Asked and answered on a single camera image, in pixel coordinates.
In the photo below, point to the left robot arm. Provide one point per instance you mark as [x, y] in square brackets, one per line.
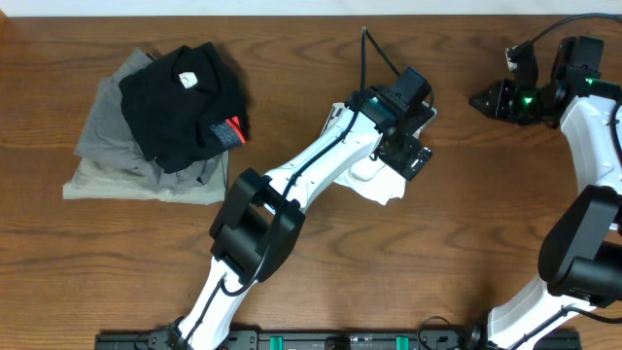
[370, 144]

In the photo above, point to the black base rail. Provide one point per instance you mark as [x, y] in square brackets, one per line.
[250, 340]

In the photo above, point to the grey folded shirt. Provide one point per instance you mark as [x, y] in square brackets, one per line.
[107, 139]

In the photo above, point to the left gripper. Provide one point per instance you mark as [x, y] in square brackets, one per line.
[401, 159]

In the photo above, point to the black folded shirt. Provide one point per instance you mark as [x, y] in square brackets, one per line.
[184, 107]

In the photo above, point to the white t-shirt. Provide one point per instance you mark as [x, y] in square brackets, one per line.
[372, 179]

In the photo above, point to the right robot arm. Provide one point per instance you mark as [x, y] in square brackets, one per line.
[578, 270]

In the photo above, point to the beige folded shirt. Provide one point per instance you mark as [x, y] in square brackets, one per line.
[92, 180]

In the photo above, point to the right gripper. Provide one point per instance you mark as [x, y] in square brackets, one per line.
[498, 94]

